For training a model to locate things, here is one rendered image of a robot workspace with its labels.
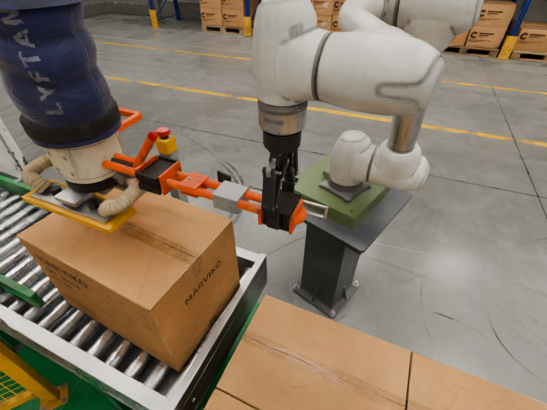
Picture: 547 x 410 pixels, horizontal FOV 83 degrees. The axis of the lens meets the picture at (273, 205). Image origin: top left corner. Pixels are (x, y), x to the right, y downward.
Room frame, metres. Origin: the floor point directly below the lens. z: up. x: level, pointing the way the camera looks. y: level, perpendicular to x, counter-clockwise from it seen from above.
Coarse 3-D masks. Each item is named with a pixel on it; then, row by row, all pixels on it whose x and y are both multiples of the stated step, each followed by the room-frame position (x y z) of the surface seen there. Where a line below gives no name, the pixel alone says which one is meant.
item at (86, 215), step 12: (36, 192) 0.73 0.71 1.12; (48, 192) 0.73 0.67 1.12; (36, 204) 0.69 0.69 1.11; (48, 204) 0.68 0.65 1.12; (60, 204) 0.67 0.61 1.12; (84, 204) 0.67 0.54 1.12; (96, 204) 0.66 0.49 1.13; (72, 216) 0.63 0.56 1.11; (84, 216) 0.63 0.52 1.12; (96, 216) 0.62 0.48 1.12; (108, 216) 0.63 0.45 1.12; (120, 216) 0.63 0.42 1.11; (96, 228) 0.60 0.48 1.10; (108, 228) 0.59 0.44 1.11
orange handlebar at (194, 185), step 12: (120, 108) 1.06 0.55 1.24; (132, 120) 0.98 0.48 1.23; (120, 156) 0.75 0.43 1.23; (120, 168) 0.69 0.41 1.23; (132, 168) 0.69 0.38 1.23; (168, 180) 0.64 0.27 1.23; (192, 180) 0.64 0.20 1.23; (204, 180) 0.64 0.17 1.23; (192, 192) 0.60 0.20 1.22; (204, 192) 0.60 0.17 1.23; (252, 192) 0.60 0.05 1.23; (240, 204) 0.55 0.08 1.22; (252, 204) 0.55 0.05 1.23; (300, 216) 0.51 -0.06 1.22
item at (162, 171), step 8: (152, 160) 0.71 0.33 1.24; (160, 160) 0.72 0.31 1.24; (168, 160) 0.72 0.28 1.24; (176, 160) 0.71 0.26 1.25; (136, 168) 0.66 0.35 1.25; (144, 168) 0.68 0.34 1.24; (152, 168) 0.68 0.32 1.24; (160, 168) 0.68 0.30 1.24; (168, 168) 0.66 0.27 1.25; (176, 168) 0.68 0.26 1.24; (136, 176) 0.65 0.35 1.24; (144, 176) 0.64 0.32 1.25; (152, 176) 0.65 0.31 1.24; (160, 176) 0.63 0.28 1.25; (168, 176) 0.65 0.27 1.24; (144, 184) 0.65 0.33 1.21; (152, 184) 0.64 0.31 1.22; (160, 184) 0.63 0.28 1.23; (152, 192) 0.63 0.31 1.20; (160, 192) 0.63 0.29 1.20
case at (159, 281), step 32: (64, 224) 0.77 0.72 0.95; (128, 224) 0.77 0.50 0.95; (160, 224) 0.77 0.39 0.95; (192, 224) 0.77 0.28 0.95; (224, 224) 0.77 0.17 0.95; (64, 256) 0.63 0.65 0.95; (96, 256) 0.63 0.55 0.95; (128, 256) 0.63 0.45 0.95; (160, 256) 0.63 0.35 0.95; (192, 256) 0.63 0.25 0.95; (224, 256) 0.73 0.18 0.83; (64, 288) 0.68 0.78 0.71; (96, 288) 0.55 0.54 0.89; (128, 288) 0.51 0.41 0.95; (160, 288) 0.51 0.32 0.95; (192, 288) 0.58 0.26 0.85; (224, 288) 0.70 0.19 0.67; (96, 320) 0.63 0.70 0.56; (128, 320) 0.51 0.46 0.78; (160, 320) 0.46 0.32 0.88; (192, 320) 0.55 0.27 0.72; (160, 352) 0.47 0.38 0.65; (192, 352) 0.51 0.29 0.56
